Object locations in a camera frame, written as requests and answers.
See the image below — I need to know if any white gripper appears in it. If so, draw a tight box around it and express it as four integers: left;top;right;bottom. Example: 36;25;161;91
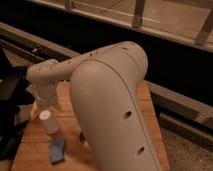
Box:
30;92;58;120

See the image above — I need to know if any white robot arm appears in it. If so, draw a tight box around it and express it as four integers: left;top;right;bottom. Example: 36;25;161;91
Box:
27;41;163;171

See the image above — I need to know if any black equipment at left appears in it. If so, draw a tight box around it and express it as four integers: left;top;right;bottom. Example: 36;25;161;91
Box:
0;46;34;161

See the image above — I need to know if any dark red oblong object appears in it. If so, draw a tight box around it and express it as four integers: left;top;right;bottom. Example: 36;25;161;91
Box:
79;131;86;143

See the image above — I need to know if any metal rail beam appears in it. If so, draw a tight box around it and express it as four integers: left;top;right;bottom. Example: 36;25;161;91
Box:
0;22;213;130

